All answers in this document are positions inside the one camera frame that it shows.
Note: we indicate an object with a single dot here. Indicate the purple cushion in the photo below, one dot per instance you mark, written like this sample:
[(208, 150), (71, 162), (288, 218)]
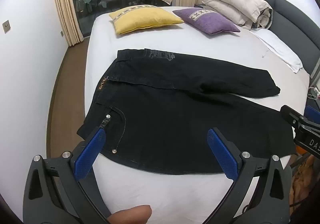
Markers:
[(207, 20)]

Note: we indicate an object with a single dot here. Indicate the brown fluffy cloth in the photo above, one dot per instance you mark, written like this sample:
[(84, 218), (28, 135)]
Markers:
[(303, 184)]

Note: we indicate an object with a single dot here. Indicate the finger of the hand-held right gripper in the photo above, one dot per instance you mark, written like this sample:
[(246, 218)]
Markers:
[(297, 119)]

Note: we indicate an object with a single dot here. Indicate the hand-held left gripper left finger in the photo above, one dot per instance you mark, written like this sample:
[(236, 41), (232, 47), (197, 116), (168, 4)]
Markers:
[(90, 155)]

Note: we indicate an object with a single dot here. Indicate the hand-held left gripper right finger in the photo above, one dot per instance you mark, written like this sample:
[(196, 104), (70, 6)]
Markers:
[(222, 155)]

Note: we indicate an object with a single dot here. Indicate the person's left hand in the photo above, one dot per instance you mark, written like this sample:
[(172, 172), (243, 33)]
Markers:
[(131, 215)]

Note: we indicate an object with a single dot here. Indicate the dark grey bed headboard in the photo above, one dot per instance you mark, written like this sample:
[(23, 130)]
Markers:
[(295, 14)]

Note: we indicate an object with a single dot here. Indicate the blue box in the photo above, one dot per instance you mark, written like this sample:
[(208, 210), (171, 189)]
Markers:
[(312, 115)]

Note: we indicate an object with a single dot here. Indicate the folded beige duvet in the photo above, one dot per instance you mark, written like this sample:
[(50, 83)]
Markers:
[(232, 2)]

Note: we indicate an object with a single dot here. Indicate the white pillow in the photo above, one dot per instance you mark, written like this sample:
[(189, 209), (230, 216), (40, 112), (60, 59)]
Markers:
[(280, 49)]

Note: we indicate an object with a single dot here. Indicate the black denim pants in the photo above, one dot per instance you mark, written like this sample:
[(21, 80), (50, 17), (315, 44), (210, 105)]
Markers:
[(175, 119)]

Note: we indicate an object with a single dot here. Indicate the yellow cushion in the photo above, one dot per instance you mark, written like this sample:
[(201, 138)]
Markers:
[(143, 18)]

